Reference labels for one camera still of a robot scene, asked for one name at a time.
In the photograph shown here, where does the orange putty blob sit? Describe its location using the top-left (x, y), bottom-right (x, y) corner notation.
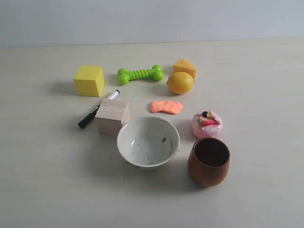
top-left (151, 101), bottom-right (183, 114)

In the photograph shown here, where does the white ceramic bowl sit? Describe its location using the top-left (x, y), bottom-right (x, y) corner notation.
top-left (117, 116), bottom-right (181, 169)

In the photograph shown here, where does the light wooden block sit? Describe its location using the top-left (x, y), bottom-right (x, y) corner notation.
top-left (95, 98), bottom-right (130, 136)

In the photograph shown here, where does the green rubber bone toy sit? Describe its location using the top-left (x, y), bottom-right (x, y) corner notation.
top-left (117, 65), bottom-right (164, 85)

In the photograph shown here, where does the yellow lemon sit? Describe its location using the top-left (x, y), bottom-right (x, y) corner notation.
top-left (166, 72), bottom-right (194, 95)

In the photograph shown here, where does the pink strawberry cake toy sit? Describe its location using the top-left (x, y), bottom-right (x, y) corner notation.
top-left (191, 110), bottom-right (223, 139)

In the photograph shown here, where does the orange cheese wedge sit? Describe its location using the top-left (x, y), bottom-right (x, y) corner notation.
top-left (172, 58), bottom-right (197, 79)

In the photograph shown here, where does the black and white marker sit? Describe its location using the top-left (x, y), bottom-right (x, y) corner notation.
top-left (78, 89), bottom-right (120, 129)

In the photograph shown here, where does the yellow foam cube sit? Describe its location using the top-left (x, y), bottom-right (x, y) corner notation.
top-left (74, 65), bottom-right (105, 97)

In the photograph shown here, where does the brown wooden cup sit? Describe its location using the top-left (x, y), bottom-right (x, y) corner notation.
top-left (188, 137), bottom-right (230, 187)

